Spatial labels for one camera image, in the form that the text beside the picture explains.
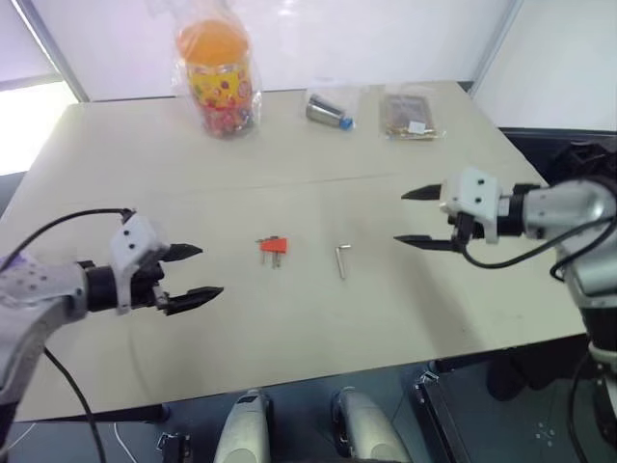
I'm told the grey window frame post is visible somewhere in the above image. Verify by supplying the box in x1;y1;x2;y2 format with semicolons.
27;0;94;103

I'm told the silver grey rounded shell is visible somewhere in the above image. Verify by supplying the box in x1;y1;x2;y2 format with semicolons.
213;388;274;463
331;386;412;463

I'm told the black crate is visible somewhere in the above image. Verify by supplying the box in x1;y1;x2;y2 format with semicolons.
497;125;617;194

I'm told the small black metal bracket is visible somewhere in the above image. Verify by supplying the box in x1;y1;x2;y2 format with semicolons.
155;430;193;463

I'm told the black metal stand bar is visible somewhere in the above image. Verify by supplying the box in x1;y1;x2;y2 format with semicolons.
411;371;479;463

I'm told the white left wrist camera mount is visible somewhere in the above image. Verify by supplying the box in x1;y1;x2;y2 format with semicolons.
109;213;171;316

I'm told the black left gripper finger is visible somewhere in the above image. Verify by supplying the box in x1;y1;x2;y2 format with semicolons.
161;286;226;317
165;242;204;264

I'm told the white partition post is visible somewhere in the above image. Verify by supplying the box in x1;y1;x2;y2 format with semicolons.
473;0;525;98

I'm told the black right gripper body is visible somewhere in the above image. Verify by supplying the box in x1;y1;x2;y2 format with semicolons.
444;210;486;253

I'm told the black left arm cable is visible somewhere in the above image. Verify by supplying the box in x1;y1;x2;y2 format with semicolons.
8;206;137;463

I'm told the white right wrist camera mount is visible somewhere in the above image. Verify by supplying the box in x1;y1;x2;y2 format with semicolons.
439;166;503;246

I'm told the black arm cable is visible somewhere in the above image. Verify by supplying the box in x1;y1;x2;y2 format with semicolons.
455;226;587;282
8;206;137;463

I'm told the white floor cable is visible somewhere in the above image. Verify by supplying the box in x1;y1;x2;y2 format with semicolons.
112;421;137;463

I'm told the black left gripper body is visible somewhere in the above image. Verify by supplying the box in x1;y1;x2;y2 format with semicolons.
128;247;175;318

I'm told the silver metal cup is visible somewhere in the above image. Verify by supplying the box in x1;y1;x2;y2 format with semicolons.
305;93;346;127

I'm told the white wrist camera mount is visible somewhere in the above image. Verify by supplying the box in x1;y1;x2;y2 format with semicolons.
439;166;503;246
109;213;171;316

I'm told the silver hex key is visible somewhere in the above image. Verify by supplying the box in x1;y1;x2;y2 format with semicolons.
333;243;353;282

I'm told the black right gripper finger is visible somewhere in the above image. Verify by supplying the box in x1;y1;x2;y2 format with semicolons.
400;183;447;204
392;233;457;253

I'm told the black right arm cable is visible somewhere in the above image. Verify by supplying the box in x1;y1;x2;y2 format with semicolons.
455;226;587;282

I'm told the small red tool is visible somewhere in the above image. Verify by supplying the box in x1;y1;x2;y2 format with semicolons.
259;236;291;256

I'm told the clear plastic jar bag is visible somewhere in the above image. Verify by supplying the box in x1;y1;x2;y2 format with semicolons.
169;0;264;143

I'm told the orange-lidded candy jar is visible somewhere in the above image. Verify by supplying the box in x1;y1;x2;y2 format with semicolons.
175;16;257;140

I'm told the bag of brown screws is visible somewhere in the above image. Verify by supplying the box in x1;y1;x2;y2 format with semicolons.
377;86;443;143

